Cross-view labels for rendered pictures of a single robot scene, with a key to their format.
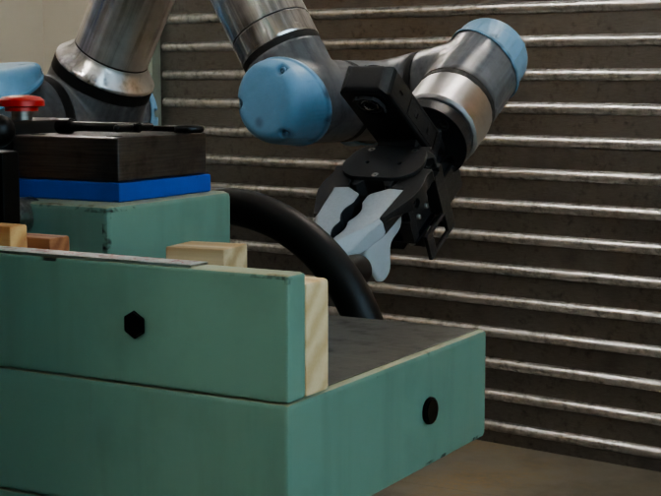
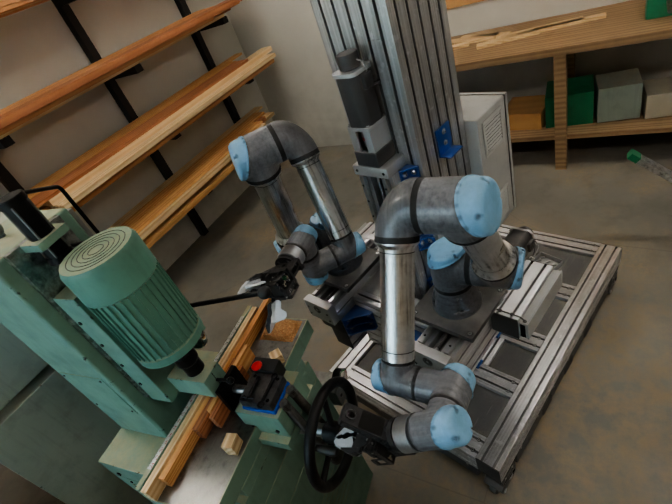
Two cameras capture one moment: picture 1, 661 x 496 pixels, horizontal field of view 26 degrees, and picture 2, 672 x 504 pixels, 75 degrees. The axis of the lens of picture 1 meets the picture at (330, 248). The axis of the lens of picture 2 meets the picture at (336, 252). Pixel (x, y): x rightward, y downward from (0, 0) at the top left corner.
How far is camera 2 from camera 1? 165 cm
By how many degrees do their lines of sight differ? 89
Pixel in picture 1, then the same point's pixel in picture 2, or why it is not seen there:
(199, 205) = (265, 418)
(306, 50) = (385, 370)
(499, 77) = (422, 443)
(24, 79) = (440, 263)
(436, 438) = not seen: outside the picture
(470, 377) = not seen: outside the picture
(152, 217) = (250, 416)
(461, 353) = not seen: outside the picture
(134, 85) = (488, 276)
